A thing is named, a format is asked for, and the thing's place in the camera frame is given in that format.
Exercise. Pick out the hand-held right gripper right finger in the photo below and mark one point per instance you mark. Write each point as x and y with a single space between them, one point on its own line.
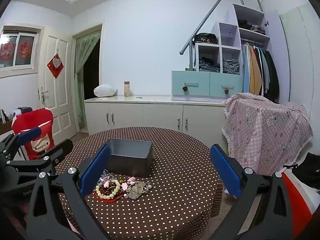
225 171

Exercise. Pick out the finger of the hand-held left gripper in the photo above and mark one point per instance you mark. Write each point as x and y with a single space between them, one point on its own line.
58 152
28 135

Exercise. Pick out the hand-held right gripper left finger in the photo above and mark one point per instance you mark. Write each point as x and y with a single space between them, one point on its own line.
95 171

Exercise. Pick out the white pink cloud charm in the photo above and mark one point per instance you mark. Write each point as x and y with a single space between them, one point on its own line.
107 183

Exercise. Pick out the dark grey metal box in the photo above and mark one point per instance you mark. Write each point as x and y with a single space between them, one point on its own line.
130 165

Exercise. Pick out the pink cat charm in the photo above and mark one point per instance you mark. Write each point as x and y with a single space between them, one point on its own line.
131 179

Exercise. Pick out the red chair cover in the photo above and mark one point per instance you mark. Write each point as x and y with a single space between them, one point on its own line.
32 123

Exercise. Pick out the small white appliance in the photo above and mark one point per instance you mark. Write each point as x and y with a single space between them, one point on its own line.
22 110

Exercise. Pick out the white panel door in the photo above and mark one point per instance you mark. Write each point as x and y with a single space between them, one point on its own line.
62 105

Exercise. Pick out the brown polka dot tablecloth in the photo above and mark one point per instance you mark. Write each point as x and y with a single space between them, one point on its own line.
170 180

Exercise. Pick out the pink printed blanket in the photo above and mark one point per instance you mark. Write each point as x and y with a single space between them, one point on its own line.
270 135

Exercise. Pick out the white framed window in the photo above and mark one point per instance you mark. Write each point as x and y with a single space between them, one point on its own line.
17 67

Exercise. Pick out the red diamond door decoration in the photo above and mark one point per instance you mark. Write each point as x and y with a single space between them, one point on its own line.
55 66

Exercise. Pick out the white pillow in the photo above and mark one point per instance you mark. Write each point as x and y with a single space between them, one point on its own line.
105 91

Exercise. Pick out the white low cabinet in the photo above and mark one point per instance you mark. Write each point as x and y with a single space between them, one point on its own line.
150 115

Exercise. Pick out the red white plastic object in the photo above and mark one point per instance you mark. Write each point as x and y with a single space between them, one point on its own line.
302 195

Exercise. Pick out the black bag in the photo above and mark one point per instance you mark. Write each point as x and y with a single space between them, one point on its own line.
308 170

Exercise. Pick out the round red window decoration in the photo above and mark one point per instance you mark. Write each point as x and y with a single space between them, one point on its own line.
6 50
25 48

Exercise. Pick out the beige bottle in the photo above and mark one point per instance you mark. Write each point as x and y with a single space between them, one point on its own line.
127 90

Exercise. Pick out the green curtain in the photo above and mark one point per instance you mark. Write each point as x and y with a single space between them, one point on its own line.
81 60

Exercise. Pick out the light blue drawer unit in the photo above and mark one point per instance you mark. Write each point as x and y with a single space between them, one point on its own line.
200 80

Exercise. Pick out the row of hanging clothes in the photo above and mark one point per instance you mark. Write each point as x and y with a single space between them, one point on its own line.
260 72

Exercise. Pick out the folded dark blue clothes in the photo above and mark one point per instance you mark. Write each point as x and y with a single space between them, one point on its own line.
210 65

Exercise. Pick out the dark folded blanket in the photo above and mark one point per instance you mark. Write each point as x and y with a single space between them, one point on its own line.
206 38

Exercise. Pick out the white cubby shelf unit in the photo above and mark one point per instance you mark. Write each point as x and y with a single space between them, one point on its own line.
228 33

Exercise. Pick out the white wardrobe door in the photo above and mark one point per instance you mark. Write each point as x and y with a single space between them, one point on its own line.
300 55

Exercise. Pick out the folded black grey clothes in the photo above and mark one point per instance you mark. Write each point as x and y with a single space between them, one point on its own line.
251 26

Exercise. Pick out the grey metal handrail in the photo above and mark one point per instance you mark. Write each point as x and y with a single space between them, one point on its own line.
207 17

